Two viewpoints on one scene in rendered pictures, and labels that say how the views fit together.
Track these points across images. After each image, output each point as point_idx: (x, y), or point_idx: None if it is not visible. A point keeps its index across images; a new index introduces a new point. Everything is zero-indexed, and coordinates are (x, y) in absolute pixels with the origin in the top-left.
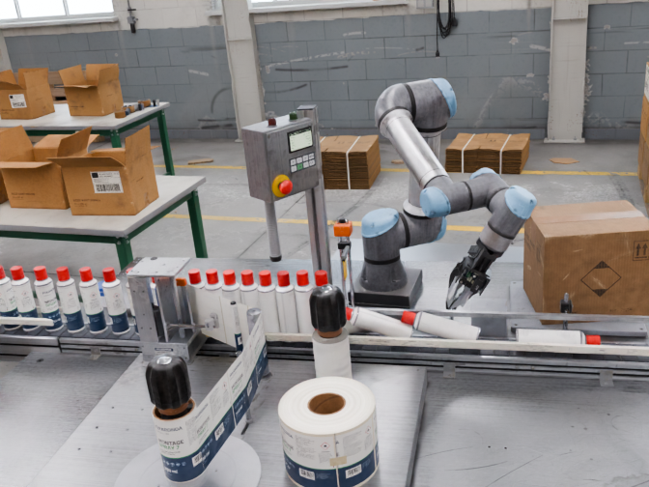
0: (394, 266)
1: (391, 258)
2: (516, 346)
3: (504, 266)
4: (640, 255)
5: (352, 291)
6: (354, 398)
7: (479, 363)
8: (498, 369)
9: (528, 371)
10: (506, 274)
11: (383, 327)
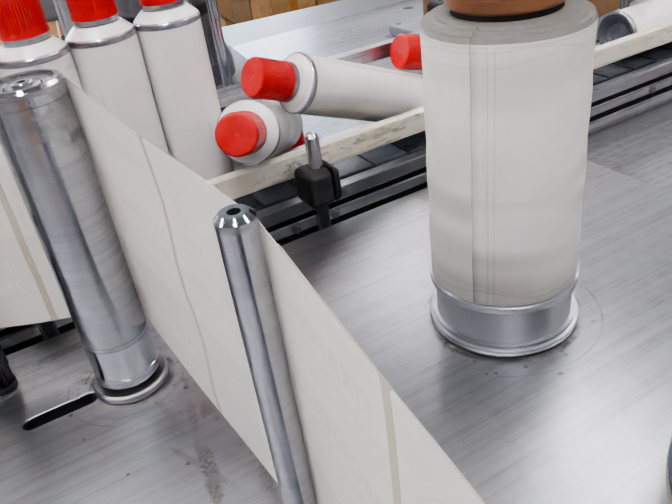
0: (209, 22)
1: (201, 1)
2: (646, 39)
3: (334, 24)
4: None
5: (223, 39)
6: None
7: (591, 107)
8: (618, 109)
9: (666, 92)
10: (356, 29)
11: (380, 89)
